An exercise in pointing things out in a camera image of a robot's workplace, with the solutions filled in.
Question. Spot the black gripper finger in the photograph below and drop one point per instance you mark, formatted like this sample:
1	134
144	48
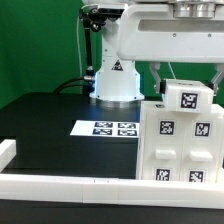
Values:
160	85
218	77

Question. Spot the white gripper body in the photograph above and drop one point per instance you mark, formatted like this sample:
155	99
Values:
151	32

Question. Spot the white cabinet top block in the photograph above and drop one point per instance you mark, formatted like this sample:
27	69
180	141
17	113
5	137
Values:
187	96

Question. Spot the white cabinet door panel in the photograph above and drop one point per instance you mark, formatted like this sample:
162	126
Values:
202	147

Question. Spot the white cabinet body box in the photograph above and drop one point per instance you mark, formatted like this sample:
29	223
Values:
151	106

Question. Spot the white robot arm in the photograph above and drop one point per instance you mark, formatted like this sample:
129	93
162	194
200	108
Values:
117	79

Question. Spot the white U-shaped border fence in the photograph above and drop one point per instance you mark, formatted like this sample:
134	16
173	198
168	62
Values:
104	191

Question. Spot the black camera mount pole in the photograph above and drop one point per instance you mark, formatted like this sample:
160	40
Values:
89	40

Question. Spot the white marker base plate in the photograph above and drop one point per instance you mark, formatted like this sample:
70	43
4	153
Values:
105	129

